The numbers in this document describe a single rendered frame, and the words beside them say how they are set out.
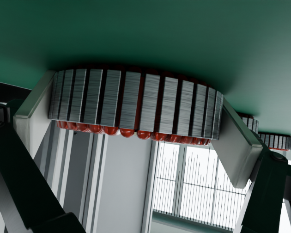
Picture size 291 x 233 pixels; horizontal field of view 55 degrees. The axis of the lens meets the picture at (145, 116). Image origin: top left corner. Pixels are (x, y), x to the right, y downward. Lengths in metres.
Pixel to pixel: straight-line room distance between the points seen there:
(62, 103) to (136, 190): 0.52
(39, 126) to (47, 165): 0.28
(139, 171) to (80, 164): 0.21
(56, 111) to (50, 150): 0.28
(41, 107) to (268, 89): 0.13
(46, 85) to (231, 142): 0.11
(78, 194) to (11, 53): 0.35
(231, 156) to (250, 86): 0.04
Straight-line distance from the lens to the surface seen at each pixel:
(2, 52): 0.17
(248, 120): 0.32
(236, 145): 0.17
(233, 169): 0.17
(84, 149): 0.47
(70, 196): 0.50
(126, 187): 0.62
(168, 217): 4.07
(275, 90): 0.18
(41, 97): 0.16
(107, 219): 0.58
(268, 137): 0.70
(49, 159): 0.44
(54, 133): 0.43
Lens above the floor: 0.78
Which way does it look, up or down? 3 degrees down
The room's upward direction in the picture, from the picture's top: 173 degrees counter-clockwise
